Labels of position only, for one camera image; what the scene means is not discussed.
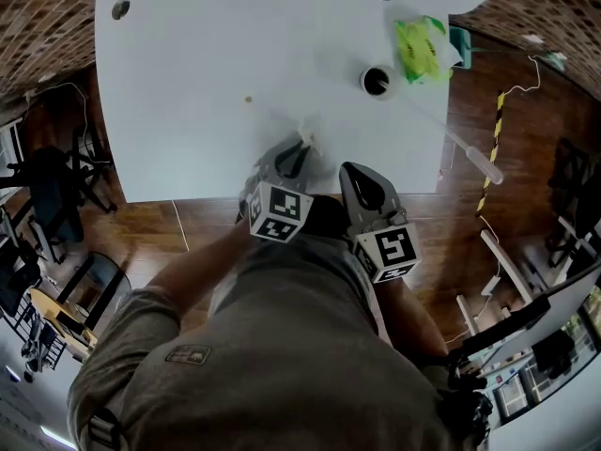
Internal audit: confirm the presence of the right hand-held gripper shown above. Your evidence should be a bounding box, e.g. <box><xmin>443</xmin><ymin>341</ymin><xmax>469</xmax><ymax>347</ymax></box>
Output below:
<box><xmin>338</xmin><ymin>161</ymin><xmax>422</xmax><ymax>285</ymax></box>

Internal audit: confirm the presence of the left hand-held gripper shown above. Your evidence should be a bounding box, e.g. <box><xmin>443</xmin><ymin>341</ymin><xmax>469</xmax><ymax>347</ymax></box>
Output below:
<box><xmin>239</xmin><ymin>139</ymin><xmax>315</xmax><ymax>244</ymax></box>

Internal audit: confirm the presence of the small white paper scrap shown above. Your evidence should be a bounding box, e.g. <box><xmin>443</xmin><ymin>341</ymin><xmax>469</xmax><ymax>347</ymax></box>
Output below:
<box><xmin>296</xmin><ymin>118</ymin><xmax>326</xmax><ymax>160</ymax></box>

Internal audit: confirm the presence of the person's left forearm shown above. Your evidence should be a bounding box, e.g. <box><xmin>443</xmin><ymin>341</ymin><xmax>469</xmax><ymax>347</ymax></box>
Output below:
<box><xmin>143</xmin><ymin>223</ymin><xmax>267</xmax><ymax>300</ymax></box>

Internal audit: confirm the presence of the person's right forearm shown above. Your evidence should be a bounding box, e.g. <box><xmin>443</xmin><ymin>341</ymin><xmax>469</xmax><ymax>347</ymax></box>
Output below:
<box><xmin>375</xmin><ymin>274</ymin><xmax>450</xmax><ymax>359</ymax></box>

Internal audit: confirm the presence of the white table top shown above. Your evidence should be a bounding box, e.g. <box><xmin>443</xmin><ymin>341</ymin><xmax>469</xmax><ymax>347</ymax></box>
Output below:
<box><xmin>93</xmin><ymin>0</ymin><xmax>541</xmax><ymax>205</ymax></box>

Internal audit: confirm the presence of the green plastic bag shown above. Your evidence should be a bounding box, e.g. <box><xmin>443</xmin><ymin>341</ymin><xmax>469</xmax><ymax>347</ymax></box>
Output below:
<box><xmin>393</xmin><ymin>14</ymin><xmax>464</xmax><ymax>86</ymax></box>

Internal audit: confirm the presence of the person's dark shoe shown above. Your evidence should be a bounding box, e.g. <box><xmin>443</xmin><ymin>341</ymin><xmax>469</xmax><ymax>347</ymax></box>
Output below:
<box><xmin>300</xmin><ymin>194</ymin><xmax>351</xmax><ymax>240</ymax></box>

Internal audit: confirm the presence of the cup of dark liquid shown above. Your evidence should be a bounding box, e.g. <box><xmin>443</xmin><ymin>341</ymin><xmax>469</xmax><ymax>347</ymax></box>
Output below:
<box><xmin>359</xmin><ymin>64</ymin><xmax>401</xmax><ymax>102</ymax></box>

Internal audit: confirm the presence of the clear plastic pipette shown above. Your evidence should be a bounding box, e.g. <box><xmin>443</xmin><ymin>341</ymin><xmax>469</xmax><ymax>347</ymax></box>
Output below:
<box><xmin>402</xmin><ymin>95</ymin><xmax>505</xmax><ymax>187</ymax></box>

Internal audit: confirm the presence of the yellow-black floor tape strip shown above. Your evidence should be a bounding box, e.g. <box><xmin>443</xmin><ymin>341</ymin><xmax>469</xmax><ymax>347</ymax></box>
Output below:
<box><xmin>473</xmin><ymin>90</ymin><xmax>506</xmax><ymax>219</ymax></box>

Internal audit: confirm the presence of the white power strip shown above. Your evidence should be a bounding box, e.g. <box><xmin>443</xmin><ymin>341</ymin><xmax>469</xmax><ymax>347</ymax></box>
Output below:
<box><xmin>481</xmin><ymin>274</ymin><xmax>503</xmax><ymax>299</ymax></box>

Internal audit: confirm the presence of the green flat mop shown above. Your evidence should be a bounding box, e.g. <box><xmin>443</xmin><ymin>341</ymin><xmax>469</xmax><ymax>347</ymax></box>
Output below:
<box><xmin>448</xmin><ymin>25</ymin><xmax>570</xmax><ymax>70</ymax></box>

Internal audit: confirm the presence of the person's grey shirt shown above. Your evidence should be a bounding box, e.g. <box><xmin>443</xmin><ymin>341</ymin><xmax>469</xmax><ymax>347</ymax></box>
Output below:
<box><xmin>68</xmin><ymin>232</ymin><xmax>470</xmax><ymax>451</ymax></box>

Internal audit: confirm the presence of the black office chair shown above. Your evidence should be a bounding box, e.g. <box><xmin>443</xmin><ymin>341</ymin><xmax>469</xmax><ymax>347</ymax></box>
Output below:
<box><xmin>547</xmin><ymin>136</ymin><xmax>601</xmax><ymax>268</ymax></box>
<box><xmin>0</xmin><ymin>124</ymin><xmax>118</xmax><ymax>266</ymax></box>

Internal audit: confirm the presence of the grey desk with white legs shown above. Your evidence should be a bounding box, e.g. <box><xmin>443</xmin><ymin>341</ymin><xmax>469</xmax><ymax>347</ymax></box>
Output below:
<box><xmin>457</xmin><ymin>226</ymin><xmax>601</xmax><ymax>375</ymax></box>

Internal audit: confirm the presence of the round wooden table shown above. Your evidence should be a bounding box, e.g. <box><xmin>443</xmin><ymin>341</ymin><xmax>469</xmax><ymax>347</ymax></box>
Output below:
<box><xmin>30</xmin><ymin>287</ymin><xmax>100</xmax><ymax>364</ymax></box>

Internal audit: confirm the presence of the white cable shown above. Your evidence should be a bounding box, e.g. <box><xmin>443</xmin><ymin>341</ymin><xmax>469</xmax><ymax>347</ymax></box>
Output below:
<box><xmin>170</xmin><ymin>199</ymin><xmax>191</xmax><ymax>253</ymax></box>
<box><xmin>504</xmin><ymin>39</ymin><xmax>544</xmax><ymax>96</ymax></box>
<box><xmin>478</xmin><ymin>214</ymin><xmax>501</xmax><ymax>279</ymax></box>

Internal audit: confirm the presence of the black cable bundle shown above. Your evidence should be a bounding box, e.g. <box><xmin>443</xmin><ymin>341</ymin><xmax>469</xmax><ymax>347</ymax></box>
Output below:
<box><xmin>443</xmin><ymin>348</ymin><xmax>495</xmax><ymax>448</ymax></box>

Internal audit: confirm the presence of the grey strap buckle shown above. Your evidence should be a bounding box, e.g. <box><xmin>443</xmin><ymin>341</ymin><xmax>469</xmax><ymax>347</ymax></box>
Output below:
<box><xmin>86</xmin><ymin>409</ymin><xmax>124</xmax><ymax>451</ymax></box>

